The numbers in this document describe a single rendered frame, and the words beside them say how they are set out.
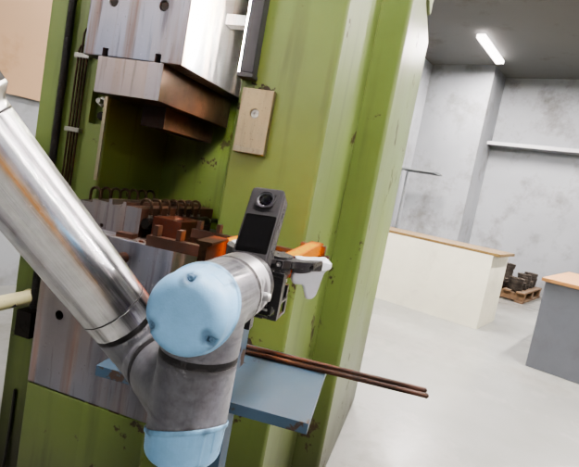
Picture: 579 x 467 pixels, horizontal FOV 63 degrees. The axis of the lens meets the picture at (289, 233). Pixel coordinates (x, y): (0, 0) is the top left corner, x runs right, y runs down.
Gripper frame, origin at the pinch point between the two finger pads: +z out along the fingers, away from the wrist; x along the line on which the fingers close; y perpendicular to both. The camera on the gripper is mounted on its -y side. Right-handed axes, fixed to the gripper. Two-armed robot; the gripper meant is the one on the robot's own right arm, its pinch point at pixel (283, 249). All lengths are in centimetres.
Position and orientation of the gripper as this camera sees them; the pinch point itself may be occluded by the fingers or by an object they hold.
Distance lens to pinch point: 73.6
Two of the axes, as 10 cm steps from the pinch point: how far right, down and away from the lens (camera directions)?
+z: 2.2, -0.6, 9.7
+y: -1.8, 9.8, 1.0
